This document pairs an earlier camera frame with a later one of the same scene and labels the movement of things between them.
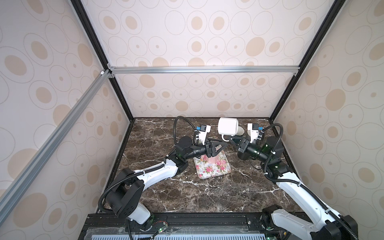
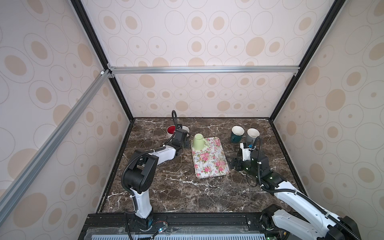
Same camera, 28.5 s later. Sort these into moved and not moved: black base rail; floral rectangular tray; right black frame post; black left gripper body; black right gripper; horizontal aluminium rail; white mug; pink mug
Moved: black right gripper; pink mug; white mug; black left gripper body
Not moved: right black frame post; floral rectangular tray; horizontal aluminium rail; black base rail
